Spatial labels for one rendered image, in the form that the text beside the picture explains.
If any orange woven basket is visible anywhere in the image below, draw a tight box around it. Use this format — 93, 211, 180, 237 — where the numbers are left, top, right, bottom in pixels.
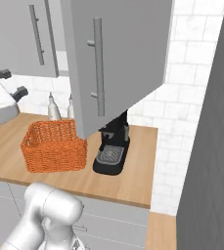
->
20, 118, 89, 174

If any grey base cabinet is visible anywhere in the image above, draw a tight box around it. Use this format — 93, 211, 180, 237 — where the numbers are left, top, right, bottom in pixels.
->
0, 177, 151, 250

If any tall grey cabinet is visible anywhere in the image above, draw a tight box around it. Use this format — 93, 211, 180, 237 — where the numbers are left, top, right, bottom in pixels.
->
175, 0, 224, 250

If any white bottle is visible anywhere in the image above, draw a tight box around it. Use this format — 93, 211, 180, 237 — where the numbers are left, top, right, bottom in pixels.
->
47, 91, 64, 122
67, 94, 76, 120

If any black coffee machine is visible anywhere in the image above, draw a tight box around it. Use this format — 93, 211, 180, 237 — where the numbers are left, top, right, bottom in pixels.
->
92, 109, 131, 177

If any grey wall cabinet door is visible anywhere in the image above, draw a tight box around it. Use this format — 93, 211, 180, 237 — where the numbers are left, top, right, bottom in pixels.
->
0, 0, 60, 79
59, 0, 175, 141

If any grey bar door handle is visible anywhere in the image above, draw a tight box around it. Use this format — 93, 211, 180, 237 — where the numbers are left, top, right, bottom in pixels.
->
86, 17, 106, 118
27, 4, 46, 66

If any grey wall cabinet body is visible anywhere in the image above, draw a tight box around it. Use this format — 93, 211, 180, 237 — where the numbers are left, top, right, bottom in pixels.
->
44, 0, 72, 78

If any grey base cabinet handle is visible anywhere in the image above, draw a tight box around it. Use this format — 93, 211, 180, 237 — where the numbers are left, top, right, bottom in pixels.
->
71, 225, 89, 233

